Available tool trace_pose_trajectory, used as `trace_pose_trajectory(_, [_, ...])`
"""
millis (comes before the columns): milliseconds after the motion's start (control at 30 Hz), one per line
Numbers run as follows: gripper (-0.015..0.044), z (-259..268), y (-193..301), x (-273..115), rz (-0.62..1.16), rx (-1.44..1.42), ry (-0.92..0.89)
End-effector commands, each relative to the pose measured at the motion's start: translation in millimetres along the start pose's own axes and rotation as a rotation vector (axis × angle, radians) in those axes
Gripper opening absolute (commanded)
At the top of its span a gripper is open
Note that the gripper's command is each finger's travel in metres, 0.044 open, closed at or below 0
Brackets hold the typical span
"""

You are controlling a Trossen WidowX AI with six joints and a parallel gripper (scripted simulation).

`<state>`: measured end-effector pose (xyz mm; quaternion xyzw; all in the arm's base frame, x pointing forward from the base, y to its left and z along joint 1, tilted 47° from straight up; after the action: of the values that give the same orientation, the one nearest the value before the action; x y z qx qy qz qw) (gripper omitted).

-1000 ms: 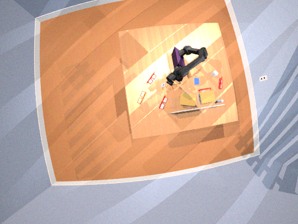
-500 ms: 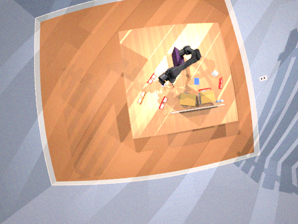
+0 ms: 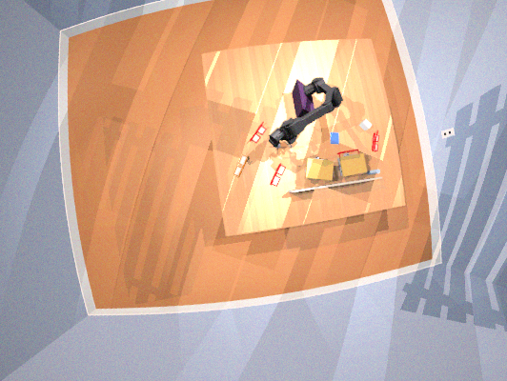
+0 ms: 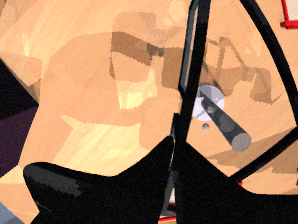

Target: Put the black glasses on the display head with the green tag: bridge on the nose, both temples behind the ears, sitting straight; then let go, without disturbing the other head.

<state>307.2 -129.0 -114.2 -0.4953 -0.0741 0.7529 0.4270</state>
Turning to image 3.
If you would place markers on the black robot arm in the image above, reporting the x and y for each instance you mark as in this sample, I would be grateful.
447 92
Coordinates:
291 128

